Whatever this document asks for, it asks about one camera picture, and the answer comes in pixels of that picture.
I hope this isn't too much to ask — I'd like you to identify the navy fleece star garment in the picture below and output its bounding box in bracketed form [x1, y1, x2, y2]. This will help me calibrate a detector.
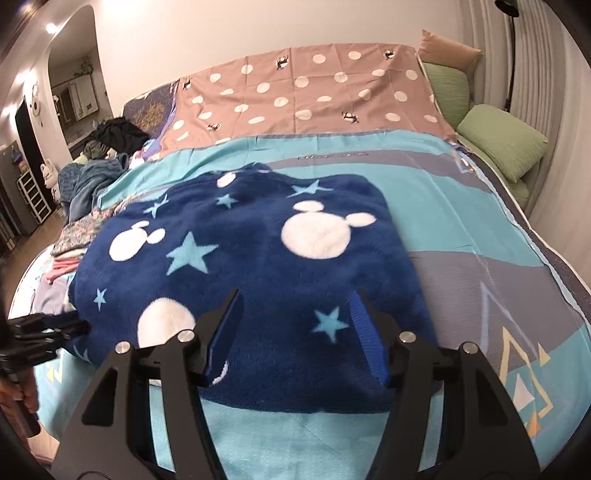
[68, 164, 436, 413]

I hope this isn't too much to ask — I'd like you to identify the pile of blue clothes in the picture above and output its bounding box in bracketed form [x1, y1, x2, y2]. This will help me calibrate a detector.
[58, 153, 128, 224]

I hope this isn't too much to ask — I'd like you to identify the person's left hand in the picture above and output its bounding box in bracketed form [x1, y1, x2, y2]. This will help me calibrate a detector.
[0, 368, 39, 442]

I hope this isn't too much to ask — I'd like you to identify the floral patterned garment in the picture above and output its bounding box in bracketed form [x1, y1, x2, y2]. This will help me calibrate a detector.
[51, 202, 126, 257]

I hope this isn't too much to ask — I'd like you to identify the white shelf rack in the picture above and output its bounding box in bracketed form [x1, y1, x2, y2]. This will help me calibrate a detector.
[17, 170, 52, 225]

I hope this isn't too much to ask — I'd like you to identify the teal grey geometric bedsheet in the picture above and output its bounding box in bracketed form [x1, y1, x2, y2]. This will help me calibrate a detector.
[11, 131, 590, 479]

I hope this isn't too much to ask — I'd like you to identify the black garment on bed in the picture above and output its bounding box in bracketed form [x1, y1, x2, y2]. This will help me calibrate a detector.
[86, 117, 149, 155]

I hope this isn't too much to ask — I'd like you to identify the green pillow front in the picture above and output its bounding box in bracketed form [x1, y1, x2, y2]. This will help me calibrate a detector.
[457, 104, 549, 183]

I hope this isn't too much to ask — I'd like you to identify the green pillow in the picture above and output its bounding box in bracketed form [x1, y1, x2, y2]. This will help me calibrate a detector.
[457, 104, 549, 183]
[423, 63, 471, 130]

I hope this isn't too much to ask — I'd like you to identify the green pillow back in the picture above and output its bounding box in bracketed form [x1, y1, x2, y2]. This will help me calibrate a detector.
[423, 63, 471, 130]

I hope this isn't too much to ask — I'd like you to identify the pink polka dot sheet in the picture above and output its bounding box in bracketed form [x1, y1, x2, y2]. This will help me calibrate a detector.
[157, 43, 456, 157]

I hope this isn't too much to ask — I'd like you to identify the tan pillow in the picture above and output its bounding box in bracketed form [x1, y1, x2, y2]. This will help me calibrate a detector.
[418, 30, 482, 74]

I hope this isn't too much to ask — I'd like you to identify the floor lamp pole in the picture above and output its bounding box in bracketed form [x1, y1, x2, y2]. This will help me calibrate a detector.
[494, 0, 520, 112]

